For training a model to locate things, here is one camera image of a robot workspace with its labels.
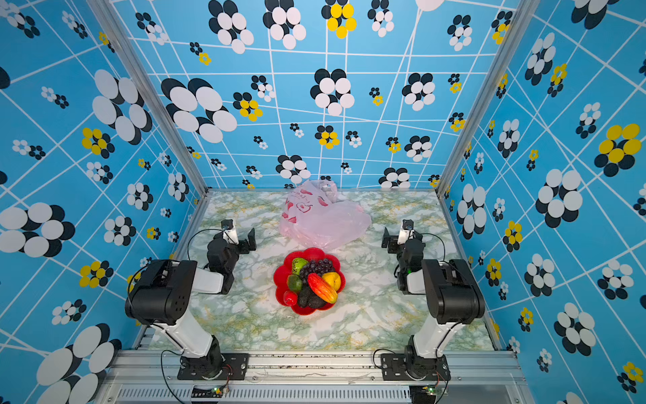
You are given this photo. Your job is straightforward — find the pink translucent plastic bag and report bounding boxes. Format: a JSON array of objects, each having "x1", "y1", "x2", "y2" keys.
[{"x1": 279, "y1": 180, "x2": 372, "y2": 250}]

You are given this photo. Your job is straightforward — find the yellow star fruit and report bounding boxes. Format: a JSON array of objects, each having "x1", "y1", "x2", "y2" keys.
[{"x1": 322, "y1": 271, "x2": 342, "y2": 291}]

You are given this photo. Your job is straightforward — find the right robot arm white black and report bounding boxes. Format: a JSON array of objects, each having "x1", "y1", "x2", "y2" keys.
[{"x1": 378, "y1": 220, "x2": 486, "y2": 381}]

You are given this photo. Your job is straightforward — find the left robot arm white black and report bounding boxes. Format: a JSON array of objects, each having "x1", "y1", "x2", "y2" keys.
[{"x1": 124, "y1": 227, "x2": 257, "y2": 380}]

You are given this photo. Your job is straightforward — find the dark purple grape bunch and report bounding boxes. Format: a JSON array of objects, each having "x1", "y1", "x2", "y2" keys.
[{"x1": 299, "y1": 259, "x2": 336, "y2": 283}]

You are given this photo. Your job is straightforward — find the dark avocado left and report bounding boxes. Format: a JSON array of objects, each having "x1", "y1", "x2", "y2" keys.
[{"x1": 298, "y1": 284, "x2": 312, "y2": 308}]

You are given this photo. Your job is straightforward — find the dark avocado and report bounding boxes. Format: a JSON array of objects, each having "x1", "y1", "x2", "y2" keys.
[
  {"x1": 298, "y1": 284, "x2": 312, "y2": 308},
  {"x1": 307, "y1": 294, "x2": 326, "y2": 310}
]

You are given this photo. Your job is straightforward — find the dark avocado right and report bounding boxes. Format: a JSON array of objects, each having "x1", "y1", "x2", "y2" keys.
[{"x1": 307, "y1": 294, "x2": 326, "y2": 310}]

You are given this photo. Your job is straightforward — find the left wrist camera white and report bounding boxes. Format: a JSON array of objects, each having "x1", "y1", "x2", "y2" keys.
[{"x1": 220, "y1": 219, "x2": 239, "y2": 245}]

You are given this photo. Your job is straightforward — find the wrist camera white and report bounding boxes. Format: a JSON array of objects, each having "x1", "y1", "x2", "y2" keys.
[
  {"x1": 397, "y1": 219, "x2": 415, "y2": 245},
  {"x1": 220, "y1": 219, "x2": 239, "y2": 245}
]

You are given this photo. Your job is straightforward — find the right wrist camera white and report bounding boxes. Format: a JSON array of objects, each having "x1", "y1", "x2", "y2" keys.
[{"x1": 397, "y1": 219, "x2": 415, "y2": 245}]

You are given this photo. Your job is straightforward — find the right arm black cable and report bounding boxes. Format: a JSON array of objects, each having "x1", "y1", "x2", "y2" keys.
[{"x1": 420, "y1": 231, "x2": 448, "y2": 264}]

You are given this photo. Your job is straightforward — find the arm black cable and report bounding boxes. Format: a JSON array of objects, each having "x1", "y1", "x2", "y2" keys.
[
  {"x1": 420, "y1": 231, "x2": 448, "y2": 264},
  {"x1": 185, "y1": 228, "x2": 224, "y2": 262}
]

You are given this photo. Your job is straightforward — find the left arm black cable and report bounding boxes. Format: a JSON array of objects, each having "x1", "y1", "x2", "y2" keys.
[{"x1": 185, "y1": 228, "x2": 224, "y2": 262}]

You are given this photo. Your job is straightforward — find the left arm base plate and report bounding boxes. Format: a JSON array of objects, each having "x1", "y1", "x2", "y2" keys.
[{"x1": 177, "y1": 353, "x2": 249, "y2": 380}]

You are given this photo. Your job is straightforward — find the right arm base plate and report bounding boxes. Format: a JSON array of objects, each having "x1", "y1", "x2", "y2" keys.
[{"x1": 380, "y1": 353, "x2": 452, "y2": 383}]

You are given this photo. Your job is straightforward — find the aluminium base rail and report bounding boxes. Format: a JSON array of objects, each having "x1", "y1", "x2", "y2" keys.
[{"x1": 96, "y1": 350, "x2": 534, "y2": 403}]

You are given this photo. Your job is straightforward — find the left aluminium corner post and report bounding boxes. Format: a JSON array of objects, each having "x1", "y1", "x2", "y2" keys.
[{"x1": 87, "y1": 1, "x2": 209, "y2": 198}]

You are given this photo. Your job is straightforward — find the aluminium corner post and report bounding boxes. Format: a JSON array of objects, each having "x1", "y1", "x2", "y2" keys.
[
  {"x1": 87, "y1": 1, "x2": 209, "y2": 198},
  {"x1": 437, "y1": 0, "x2": 540, "y2": 197}
]

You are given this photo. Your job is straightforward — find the right aluminium corner post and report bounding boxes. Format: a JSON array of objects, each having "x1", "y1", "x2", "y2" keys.
[{"x1": 437, "y1": 0, "x2": 540, "y2": 197}]

